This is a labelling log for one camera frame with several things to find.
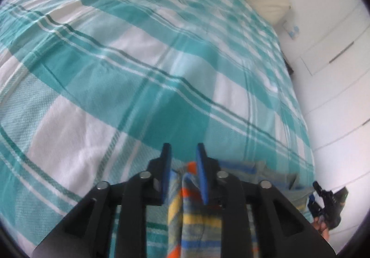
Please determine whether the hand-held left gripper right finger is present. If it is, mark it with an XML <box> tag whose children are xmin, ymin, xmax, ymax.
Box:
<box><xmin>195</xmin><ymin>143</ymin><xmax>337</xmax><ymax>258</ymax></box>

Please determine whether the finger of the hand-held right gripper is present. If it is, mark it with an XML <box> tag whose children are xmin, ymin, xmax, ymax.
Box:
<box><xmin>313</xmin><ymin>181</ymin><xmax>327</xmax><ymax>196</ymax></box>
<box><xmin>307</xmin><ymin>194</ymin><xmax>322</xmax><ymax>215</ymax></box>

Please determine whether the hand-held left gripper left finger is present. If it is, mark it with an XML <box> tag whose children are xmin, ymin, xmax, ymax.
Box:
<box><xmin>31</xmin><ymin>143</ymin><xmax>173</xmax><ymax>258</ymax></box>

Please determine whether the striped knit sweater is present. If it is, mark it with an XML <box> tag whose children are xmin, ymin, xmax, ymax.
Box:
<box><xmin>145</xmin><ymin>160</ymin><xmax>314</xmax><ymax>258</ymax></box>

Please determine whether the person's right hand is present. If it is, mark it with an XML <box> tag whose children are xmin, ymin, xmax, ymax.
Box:
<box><xmin>313</xmin><ymin>216</ymin><xmax>332</xmax><ymax>241</ymax></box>

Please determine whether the white wardrobe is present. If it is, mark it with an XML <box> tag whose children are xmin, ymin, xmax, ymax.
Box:
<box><xmin>285</xmin><ymin>0</ymin><xmax>370</xmax><ymax>247</ymax></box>

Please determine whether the teal plaid blanket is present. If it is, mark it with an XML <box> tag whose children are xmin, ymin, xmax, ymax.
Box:
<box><xmin>0</xmin><ymin>0</ymin><xmax>315</xmax><ymax>258</ymax></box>

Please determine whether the wall socket plate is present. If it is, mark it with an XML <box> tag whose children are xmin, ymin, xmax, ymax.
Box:
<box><xmin>284</xmin><ymin>21</ymin><xmax>300</xmax><ymax>39</ymax></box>

